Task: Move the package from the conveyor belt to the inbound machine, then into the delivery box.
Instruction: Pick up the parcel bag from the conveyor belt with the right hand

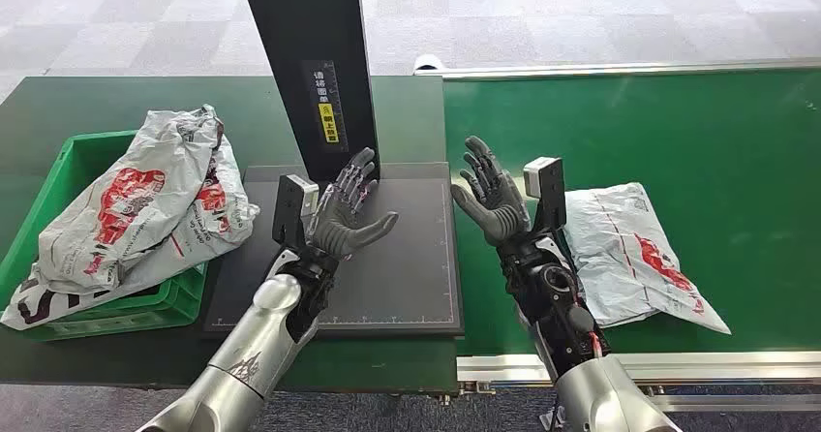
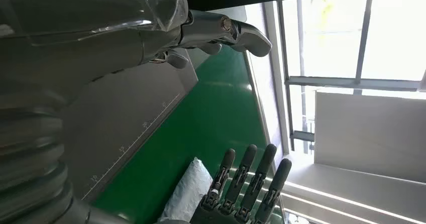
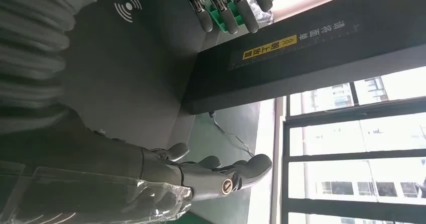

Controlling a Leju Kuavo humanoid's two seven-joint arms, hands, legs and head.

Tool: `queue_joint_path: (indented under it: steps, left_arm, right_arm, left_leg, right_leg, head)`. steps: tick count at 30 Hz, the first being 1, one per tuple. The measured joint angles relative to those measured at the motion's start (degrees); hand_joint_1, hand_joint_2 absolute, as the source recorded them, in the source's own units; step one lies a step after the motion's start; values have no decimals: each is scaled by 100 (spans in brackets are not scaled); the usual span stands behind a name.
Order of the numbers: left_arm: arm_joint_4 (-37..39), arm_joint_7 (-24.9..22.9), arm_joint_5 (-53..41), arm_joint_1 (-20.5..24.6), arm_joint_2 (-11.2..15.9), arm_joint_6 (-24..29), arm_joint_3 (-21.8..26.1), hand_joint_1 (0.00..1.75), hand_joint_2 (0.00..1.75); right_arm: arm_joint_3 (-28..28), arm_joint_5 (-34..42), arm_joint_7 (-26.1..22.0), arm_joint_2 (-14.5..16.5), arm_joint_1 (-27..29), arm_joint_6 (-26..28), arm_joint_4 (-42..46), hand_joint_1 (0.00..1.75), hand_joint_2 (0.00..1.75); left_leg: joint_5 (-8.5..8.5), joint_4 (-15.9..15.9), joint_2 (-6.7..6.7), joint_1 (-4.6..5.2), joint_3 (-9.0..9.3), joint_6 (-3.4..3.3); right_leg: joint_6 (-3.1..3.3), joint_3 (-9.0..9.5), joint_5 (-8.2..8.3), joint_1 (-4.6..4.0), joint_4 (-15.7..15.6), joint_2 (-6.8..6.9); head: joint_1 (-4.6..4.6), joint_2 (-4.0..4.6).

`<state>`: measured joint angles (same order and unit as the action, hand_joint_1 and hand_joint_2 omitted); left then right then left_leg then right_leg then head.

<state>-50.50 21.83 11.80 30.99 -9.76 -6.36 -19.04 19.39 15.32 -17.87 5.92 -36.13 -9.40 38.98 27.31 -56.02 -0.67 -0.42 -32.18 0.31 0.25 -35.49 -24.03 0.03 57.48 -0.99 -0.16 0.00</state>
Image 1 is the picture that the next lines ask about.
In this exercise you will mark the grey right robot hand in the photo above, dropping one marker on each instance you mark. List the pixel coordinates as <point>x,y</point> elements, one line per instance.
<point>500,208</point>

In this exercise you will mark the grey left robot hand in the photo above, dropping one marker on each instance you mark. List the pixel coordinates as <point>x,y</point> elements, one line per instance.
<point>337,224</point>

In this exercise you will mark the grey poly mailer package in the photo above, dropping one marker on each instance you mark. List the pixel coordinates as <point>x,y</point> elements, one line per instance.
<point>616,256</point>

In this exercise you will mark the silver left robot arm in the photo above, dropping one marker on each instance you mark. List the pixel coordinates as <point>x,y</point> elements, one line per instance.
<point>256,352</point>

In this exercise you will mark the black inbound scanner machine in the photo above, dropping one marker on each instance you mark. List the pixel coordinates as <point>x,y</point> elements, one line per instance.
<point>385,275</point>

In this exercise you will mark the white conveyor roller cap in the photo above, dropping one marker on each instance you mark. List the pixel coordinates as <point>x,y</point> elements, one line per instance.
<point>426,63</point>

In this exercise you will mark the green conveyor belt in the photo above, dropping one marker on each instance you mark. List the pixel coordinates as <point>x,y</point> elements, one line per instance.
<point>705,159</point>

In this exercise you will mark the grey red-print mailer bag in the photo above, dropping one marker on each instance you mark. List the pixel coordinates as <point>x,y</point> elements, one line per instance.
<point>128,211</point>

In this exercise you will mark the green plastic crate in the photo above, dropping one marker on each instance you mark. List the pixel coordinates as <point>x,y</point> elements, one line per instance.
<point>83,159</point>

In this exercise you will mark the dark green table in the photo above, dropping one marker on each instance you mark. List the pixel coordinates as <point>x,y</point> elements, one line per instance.
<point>77,102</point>

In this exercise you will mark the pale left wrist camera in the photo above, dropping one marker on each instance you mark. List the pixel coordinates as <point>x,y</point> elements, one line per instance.
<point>292,204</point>

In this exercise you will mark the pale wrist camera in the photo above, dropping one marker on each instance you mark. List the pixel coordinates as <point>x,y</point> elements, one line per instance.
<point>292,204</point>
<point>548,191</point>

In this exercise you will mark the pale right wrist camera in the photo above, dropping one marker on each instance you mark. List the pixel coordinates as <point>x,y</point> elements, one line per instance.
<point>548,191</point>

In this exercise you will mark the aluminium conveyor side rail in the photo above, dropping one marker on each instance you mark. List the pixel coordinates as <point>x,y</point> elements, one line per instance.
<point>705,365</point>
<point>641,68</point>

